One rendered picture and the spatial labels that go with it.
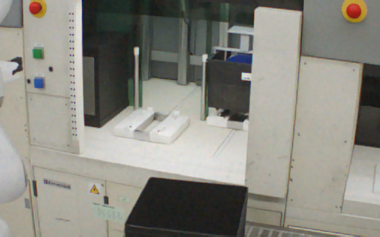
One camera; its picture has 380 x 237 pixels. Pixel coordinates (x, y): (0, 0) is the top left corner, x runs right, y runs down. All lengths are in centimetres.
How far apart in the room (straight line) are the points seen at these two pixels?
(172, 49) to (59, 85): 90
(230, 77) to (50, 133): 66
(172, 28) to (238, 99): 66
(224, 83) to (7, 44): 78
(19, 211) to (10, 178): 100
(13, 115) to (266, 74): 90
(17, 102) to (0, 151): 83
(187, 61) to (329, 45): 115
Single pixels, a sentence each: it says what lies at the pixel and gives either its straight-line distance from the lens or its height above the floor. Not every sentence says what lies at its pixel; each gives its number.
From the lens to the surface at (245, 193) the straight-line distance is 166.
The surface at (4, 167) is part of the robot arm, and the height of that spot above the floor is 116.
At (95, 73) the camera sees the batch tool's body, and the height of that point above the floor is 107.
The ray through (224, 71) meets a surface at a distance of 214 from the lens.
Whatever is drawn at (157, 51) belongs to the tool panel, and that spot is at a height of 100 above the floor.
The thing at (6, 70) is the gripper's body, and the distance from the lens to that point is 172.
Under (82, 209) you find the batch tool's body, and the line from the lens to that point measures 207.
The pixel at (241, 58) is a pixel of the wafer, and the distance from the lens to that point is 222.
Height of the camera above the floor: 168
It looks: 21 degrees down
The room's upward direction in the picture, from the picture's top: 2 degrees clockwise
